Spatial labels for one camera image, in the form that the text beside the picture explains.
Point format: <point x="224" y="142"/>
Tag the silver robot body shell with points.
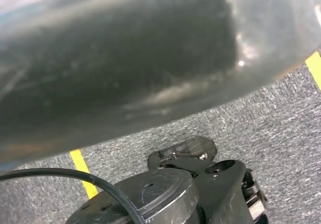
<point x="125" y="66"/>

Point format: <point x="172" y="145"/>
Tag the metal robot foot plate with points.
<point x="195" y="146"/>

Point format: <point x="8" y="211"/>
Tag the yellow floor tape strip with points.
<point x="82" y="172"/>

